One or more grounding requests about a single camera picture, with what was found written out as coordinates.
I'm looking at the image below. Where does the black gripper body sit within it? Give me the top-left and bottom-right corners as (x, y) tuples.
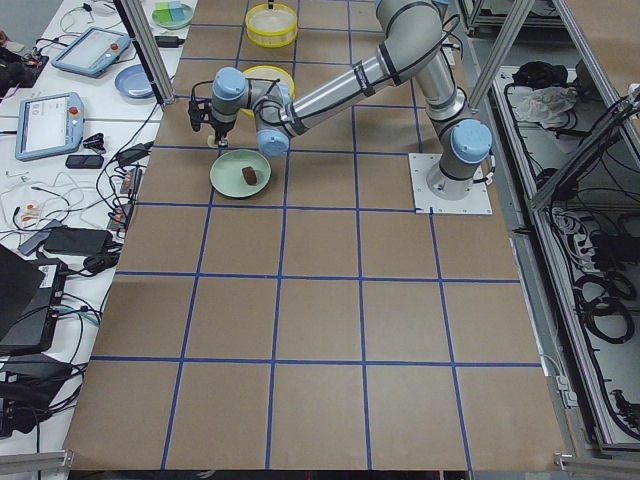
(209, 107), (238, 133)

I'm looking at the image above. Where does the white bun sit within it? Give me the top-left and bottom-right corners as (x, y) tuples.
(207, 135), (219, 148)

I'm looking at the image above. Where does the yellow steamer basket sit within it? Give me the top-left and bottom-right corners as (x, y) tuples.
(245, 1), (298, 48)
(243, 65), (295, 101)

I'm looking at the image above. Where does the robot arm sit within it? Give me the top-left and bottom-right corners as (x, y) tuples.
(191, 1), (492, 185)

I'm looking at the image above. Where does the white steamer cloth outer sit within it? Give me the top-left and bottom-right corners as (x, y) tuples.
(249, 7), (296, 33)

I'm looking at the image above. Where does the light green plate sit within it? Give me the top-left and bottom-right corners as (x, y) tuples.
(210, 149), (272, 198)

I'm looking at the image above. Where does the brown bun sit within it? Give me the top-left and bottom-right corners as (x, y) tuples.
(241, 166), (258, 186)

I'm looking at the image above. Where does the green bowl with sponges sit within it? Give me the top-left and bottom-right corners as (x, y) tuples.
(151, 1), (194, 30)

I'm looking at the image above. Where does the blue plate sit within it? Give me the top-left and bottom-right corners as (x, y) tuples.
(114, 64), (154, 99)

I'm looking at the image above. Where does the black power adapter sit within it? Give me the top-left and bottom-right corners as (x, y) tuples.
(154, 35), (184, 48)

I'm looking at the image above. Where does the teach pendant far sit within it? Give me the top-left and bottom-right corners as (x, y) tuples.
(52, 27), (131, 78)

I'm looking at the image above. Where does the teach pendant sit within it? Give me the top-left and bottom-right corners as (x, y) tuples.
(52, 27), (131, 78)
(15, 92), (84, 162)

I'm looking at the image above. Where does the teach pendant near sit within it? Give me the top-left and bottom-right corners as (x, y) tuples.
(15, 92), (84, 162)

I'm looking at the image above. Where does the black laptop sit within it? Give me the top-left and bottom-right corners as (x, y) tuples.
(1, 247), (67, 356)

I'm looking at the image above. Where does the white crumpled cloth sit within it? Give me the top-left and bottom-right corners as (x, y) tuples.
(514, 86), (578, 129)

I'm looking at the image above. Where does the aluminium frame post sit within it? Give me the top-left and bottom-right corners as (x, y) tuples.
(114, 0), (175, 107)

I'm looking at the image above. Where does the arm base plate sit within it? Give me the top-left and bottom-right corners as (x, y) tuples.
(408, 153), (493, 215)

